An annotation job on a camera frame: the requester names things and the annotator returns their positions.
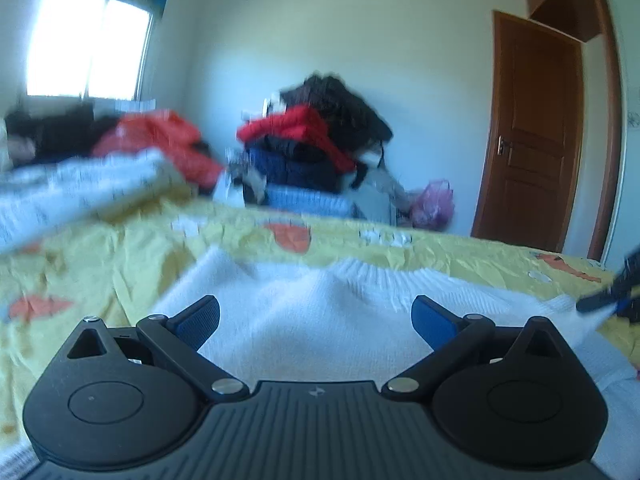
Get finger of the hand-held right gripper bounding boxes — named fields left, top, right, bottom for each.
left=575, top=285, right=640, bottom=322
left=612, top=245, right=640, bottom=288

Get red garment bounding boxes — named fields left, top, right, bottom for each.
left=236, top=105, right=358, bottom=173

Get white knit sweater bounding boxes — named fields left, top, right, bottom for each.
left=147, top=245, right=640, bottom=480

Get window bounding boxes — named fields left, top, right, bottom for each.
left=25, top=0, right=153, bottom=103

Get navy blue garment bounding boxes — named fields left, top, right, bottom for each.
left=244, top=135, right=357, bottom=195

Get black garment on pile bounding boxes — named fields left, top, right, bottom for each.
left=279, top=74, right=395, bottom=153

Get yellow printed bedsheet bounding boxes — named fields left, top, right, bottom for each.
left=0, top=195, right=640, bottom=461

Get red plastic bag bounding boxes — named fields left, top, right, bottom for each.
left=91, top=109, right=224, bottom=195

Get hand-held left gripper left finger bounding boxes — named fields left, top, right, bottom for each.
left=67, top=295, right=251, bottom=403

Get brown wooden door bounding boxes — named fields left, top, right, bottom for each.
left=470, top=9, right=586, bottom=262

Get white printed quilt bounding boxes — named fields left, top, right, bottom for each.
left=0, top=149, right=197, bottom=257

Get grey cloth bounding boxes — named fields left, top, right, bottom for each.
left=356, top=162, right=412, bottom=225

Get black clothes by window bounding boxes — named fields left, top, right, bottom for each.
left=4, top=102, right=122, bottom=163

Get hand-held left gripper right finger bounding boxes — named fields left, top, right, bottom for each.
left=381, top=295, right=576, bottom=403

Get light blue blanket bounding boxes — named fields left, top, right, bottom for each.
left=264, top=184, right=362, bottom=220

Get pink plastic bag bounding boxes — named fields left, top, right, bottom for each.
left=409, top=179, right=456, bottom=232

